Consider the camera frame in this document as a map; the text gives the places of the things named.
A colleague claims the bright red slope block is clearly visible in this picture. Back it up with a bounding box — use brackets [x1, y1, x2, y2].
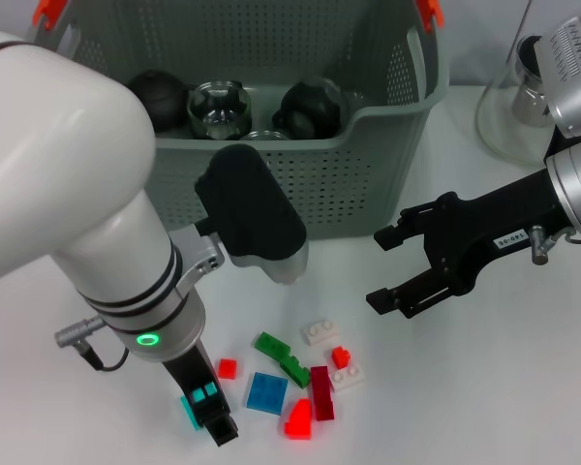
[284, 397, 315, 440]

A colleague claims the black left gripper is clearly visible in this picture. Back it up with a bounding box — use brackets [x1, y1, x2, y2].
[162, 341, 238, 448]

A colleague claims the dark red building brick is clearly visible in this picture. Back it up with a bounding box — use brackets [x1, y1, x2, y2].
[310, 365, 337, 421]

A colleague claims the right arm cable with connector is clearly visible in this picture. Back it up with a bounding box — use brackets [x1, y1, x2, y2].
[531, 225, 581, 265]

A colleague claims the left arm cable with connector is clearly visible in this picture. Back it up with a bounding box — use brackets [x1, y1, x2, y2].
[53, 314, 130, 373]

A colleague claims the arm cable with connector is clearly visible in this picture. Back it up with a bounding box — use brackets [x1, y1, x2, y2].
[531, 225, 581, 265]
[53, 314, 130, 373]

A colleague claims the glass teacup with black sleeve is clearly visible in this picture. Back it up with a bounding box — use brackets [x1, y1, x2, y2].
[244, 129, 291, 141]
[272, 77, 348, 140]
[187, 79, 253, 140]

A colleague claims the grey-green perforated storage basket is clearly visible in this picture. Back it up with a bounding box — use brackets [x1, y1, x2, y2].
[26, 0, 450, 242]

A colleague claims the green long building block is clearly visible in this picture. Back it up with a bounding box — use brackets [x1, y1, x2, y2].
[254, 331, 291, 362]

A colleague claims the blue flat square block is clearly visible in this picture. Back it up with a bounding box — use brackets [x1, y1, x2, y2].
[244, 371, 289, 416]

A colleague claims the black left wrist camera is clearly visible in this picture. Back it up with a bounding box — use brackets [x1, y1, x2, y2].
[195, 143, 311, 286]

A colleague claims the glass pitcher with black handle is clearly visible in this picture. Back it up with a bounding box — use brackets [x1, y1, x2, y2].
[474, 33, 563, 164]

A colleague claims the black clay teapot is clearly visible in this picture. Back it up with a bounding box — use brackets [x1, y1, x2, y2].
[125, 70, 191, 132]

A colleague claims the teal square block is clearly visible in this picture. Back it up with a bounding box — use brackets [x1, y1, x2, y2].
[179, 394, 204, 431]

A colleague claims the orange basket handle clip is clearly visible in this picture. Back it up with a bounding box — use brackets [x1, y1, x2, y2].
[32, 0, 68, 30]
[414, 0, 445, 33]

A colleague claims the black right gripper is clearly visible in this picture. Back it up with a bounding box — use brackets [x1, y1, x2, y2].
[366, 169, 570, 320]

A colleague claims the green stepped building block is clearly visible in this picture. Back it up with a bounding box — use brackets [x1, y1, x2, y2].
[279, 355, 313, 388]

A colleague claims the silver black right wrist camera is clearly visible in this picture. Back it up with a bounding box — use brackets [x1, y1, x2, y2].
[535, 15, 581, 140]

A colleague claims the small red square block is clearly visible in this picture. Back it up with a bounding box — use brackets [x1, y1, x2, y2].
[216, 357, 239, 381]

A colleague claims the white building block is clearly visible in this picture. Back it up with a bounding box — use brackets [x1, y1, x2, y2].
[303, 319, 343, 346]
[329, 363, 367, 391]

